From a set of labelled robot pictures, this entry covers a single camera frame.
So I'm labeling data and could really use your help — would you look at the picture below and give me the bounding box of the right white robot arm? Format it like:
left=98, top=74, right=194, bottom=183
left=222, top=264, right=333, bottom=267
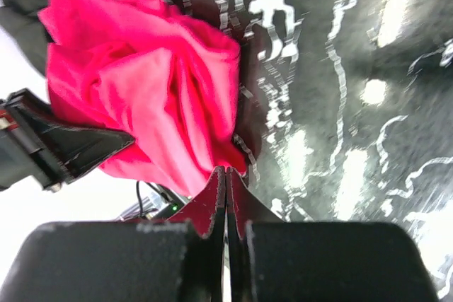
left=1, top=168, right=438, bottom=301

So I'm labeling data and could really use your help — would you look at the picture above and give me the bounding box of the magenta t shirt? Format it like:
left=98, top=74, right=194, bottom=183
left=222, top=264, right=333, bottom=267
left=38, top=0, right=247, bottom=196

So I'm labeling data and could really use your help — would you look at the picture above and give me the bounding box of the folded black t shirt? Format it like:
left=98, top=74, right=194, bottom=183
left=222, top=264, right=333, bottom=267
left=1, top=0, right=52, bottom=74

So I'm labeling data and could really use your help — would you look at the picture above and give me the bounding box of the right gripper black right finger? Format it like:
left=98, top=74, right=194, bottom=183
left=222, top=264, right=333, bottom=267
left=226, top=168, right=438, bottom=301

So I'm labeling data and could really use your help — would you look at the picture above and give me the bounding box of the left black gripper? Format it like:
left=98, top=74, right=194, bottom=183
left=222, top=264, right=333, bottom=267
left=1, top=89, right=134, bottom=192

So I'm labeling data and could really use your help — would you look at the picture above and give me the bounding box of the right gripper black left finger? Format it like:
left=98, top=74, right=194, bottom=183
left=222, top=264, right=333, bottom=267
left=1, top=167, right=226, bottom=301

